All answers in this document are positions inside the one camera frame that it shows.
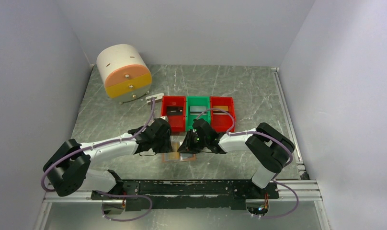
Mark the small white grey block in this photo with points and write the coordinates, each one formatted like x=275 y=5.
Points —
x=154 y=98

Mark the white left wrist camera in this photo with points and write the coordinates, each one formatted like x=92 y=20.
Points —
x=164 y=118

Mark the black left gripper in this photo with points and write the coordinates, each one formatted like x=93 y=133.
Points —
x=167 y=147

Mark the red bin with black card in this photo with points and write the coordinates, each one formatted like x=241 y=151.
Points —
x=177 y=123

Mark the gold credit card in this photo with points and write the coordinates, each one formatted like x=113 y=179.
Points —
x=220 y=109

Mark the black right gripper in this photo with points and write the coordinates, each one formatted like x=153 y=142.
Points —
x=186 y=146

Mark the silver credit card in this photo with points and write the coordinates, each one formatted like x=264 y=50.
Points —
x=196 y=110

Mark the tan leather card holder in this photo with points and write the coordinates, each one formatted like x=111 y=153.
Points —
x=183 y=156

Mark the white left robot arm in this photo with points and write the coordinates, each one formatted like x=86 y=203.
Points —
x=69 y=169

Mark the round white drawer cabinet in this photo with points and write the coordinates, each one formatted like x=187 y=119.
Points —
x=124 y=74

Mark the green plastic bin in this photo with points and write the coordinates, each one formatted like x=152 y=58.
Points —
x=194 y=101

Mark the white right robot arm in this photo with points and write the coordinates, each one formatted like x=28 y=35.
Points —
x=272 y=149

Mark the black credit card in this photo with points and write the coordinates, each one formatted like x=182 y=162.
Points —
x=174 y=110

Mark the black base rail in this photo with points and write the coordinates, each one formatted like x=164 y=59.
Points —
x=178 y=194

